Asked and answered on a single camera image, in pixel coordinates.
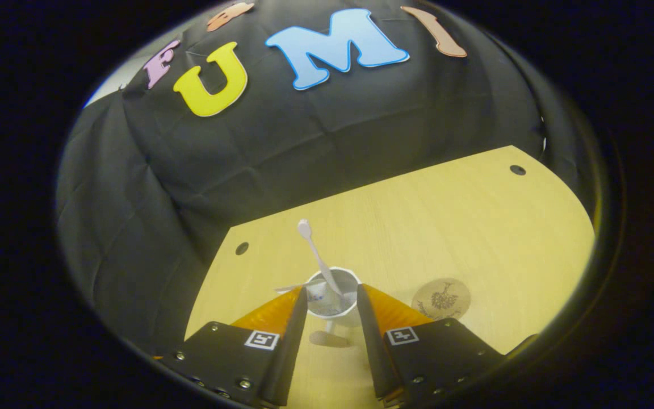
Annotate wooden desktop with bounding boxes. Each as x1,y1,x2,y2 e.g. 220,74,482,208
184,145,596,409

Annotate round cork coaster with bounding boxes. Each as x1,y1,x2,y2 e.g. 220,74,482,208
411,278,471,320

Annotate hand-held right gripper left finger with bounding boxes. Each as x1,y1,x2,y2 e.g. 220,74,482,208
160,286,309,408

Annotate white toothpaste tube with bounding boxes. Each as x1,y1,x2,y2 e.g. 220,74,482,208
273,277,330,303

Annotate white cup with wooden handle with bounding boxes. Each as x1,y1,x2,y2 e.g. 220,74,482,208
304,266,362,348

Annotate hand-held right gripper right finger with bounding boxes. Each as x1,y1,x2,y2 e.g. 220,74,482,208
357,283,504,407

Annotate white toothbrush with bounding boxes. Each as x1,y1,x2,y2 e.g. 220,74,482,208
297,219,346,299

